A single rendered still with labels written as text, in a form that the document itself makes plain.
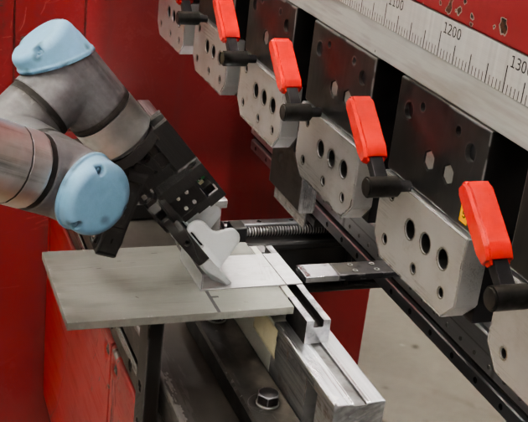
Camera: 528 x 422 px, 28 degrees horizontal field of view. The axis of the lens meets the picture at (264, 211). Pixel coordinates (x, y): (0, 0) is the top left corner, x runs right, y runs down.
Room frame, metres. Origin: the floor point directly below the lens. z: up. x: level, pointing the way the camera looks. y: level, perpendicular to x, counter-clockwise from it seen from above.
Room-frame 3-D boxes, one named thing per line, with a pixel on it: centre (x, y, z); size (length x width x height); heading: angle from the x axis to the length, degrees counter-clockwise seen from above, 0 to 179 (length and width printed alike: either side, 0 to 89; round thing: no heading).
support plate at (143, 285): (1.12, 0.11, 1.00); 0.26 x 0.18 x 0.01; 112
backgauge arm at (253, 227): (1.74, -0.21, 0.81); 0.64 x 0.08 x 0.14; 112
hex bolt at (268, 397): (1.02, -0.03, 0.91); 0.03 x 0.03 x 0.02
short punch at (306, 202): (1.18, -0.03, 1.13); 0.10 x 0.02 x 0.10; 22
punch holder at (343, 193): (1.01, -0.09, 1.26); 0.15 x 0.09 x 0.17; 22
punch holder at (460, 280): (0.83, -0.17, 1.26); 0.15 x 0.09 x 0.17; 22
